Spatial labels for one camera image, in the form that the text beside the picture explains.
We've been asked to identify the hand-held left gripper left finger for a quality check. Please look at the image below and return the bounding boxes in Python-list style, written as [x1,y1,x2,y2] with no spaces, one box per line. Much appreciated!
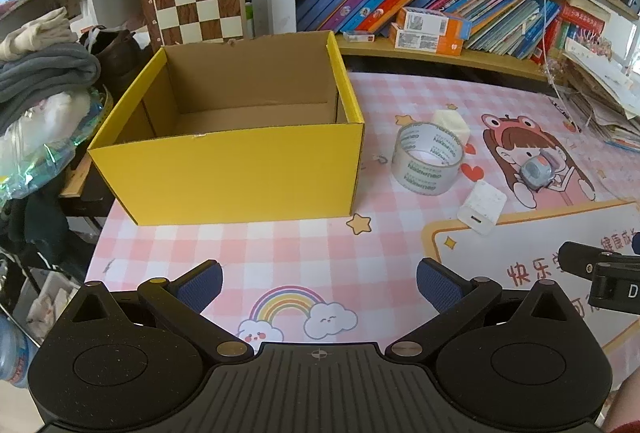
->
[65,259,255,364]

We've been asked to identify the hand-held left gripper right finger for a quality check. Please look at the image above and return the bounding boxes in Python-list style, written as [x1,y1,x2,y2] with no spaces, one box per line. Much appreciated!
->
[384,257,583,361]

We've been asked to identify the white power adapter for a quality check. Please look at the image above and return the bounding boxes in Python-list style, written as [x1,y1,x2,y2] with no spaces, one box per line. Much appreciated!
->
[456,180,508,238]

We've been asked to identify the grey purple toy car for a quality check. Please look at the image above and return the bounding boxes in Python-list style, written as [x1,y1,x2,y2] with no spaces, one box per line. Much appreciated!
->
[517,152,567,190]

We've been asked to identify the yellow cardboard box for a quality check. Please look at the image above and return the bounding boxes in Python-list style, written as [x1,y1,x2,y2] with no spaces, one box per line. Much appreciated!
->
[87,30,366,227]

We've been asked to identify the clear tape roll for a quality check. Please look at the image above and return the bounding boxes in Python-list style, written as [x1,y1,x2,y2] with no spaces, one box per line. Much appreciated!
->
[391,122,466,195]

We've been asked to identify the white foam cube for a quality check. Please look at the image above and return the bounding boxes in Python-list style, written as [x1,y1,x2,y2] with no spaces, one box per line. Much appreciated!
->
[432,110,471,149]

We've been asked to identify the person's right forearm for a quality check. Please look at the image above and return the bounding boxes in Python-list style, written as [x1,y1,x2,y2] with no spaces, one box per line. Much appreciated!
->
[602,375,640,433]

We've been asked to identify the pink checkered desk mat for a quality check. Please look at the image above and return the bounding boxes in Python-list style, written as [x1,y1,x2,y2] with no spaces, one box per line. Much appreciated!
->
[82,72,640,394]

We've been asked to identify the pile of papers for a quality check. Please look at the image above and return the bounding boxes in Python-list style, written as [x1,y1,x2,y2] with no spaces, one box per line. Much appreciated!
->
[560,48,640,154]

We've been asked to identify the plastic water bottle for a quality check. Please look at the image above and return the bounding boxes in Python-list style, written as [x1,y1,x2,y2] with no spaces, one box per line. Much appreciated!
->
[0,313,40,389]

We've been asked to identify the clear plastic bag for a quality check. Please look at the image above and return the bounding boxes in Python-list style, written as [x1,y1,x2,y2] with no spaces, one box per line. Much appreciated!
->
[0,88,116,209]

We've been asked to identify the orange white carton box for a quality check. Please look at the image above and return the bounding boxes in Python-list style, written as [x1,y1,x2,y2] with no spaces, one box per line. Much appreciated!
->
[389,23,465,56]
[396,6,472,39]

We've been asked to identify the dark brown bag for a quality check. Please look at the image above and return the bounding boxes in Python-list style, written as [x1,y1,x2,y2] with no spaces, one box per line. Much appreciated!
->
[80,27,153,89]

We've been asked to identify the grey folded blanket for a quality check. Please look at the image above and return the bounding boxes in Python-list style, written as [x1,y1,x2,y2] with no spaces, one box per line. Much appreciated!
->
[0,44,103,134]

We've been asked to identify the beige folded cloth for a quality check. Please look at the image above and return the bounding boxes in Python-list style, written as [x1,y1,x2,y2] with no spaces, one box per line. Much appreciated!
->
[0,6,81,62]

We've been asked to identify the bead bracelet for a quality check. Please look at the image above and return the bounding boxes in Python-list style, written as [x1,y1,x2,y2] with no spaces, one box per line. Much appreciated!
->
[542,56,568,86]

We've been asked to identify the white cable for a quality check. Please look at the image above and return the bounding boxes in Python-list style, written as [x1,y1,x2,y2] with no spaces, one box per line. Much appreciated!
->
[535,0,576,104]

